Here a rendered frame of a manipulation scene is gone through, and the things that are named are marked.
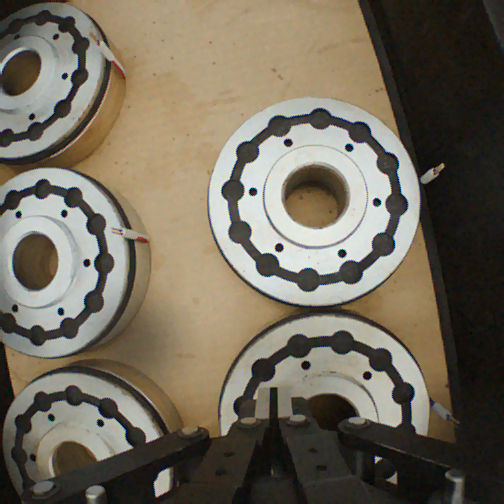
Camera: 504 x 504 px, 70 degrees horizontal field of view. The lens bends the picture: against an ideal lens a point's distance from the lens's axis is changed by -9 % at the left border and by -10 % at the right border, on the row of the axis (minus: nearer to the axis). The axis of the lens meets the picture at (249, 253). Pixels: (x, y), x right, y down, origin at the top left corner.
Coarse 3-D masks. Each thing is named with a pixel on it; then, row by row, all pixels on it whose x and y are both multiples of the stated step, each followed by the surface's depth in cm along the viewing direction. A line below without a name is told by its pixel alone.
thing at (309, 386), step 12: (324, 372) 18; (336, 372) 18; (300, 384) 17; (312, 384) 17; (324, 384) 17; (336, 384) 17; (348, 384) 17; (360, 384) 17; (312, 396) 17; (348, 396) 17; (360, 396) 17; (360, 408) 17; (372, 408) 17; (372, 420) 17
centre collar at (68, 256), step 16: (16, 224) 19; (32, 224) 19; (48, 224) 19; (64, 224) 19; (16, 240) 19; (64, 240) 19; (0, 256) 19; (16, 256) 20; (64, 256) 19; (0, 272) 19; (16, 272) 19; (64, 272) 19; (16, 288) 19; (32, 288) 19; (48, 288) 19; (64, 288) 19; (32, 304) 19; (48, 304) 19
